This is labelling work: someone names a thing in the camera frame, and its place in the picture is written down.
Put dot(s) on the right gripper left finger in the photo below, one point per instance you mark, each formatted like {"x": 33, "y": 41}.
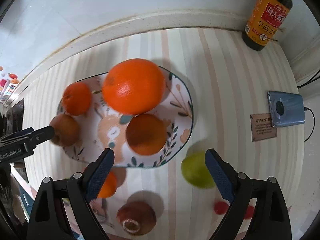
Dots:
{"x": 96, "y": 173}

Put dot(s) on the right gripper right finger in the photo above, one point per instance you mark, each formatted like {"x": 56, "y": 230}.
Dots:
{"x": 222, "y": 173}

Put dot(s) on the black gas stove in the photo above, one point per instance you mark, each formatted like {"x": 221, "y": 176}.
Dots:
{"x": 14, "y": 116}

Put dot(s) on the dark soy sauce bottle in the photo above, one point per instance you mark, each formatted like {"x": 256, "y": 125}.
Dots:
{"x": 266, "y": 18}

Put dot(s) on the cherry tomato right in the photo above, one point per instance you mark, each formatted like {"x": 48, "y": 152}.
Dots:
{"x": 249, "y": 212}

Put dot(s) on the floral oval ceramic plate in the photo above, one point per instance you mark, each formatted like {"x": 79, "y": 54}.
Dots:
{"x": 103, "y": 127}

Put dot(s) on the brown label card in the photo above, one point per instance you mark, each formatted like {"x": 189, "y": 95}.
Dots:
{"x": 261, "y": 127}

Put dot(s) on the small orange mandarin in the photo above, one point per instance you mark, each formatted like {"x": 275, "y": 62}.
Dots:
{"x": 77, "y": 98}

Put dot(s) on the large orange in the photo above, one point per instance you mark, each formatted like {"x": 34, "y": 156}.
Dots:
{"x": 134, "y": 86}

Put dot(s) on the red brown apple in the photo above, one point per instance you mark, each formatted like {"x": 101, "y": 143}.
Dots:
{"x": 66, "y": 130}

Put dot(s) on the cherry tomato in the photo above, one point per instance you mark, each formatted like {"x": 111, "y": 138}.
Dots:
{"x": 249, "y": 212}
{"x": 220, "y": 207}

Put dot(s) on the medium orange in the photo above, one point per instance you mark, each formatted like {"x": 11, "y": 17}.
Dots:
{"x": 109, "y": 186}

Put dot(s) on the cherry tomato left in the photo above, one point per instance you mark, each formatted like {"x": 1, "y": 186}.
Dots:
{"x": 220, "y": 207}

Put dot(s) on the striped table mat with cat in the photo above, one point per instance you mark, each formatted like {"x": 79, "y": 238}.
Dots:
{"x": 228, "y": 83}

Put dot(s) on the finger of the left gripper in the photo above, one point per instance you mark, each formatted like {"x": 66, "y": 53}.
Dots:
{"x": 17, "y": 134}
{"x": 41, "y": 135}

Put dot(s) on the blue smartphone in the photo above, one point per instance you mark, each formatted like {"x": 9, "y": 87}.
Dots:
{"x": 286, "y": 109}

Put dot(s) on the colourful wall sticker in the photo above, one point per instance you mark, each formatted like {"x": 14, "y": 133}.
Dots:
{"x": 9, "y": 82}

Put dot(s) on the green apple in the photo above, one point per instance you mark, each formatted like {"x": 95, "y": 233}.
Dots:
{"x": 195, "y": 172}

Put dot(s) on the dark orange fruit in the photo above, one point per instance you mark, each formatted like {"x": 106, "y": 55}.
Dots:
{"x": 146, "y": 134}

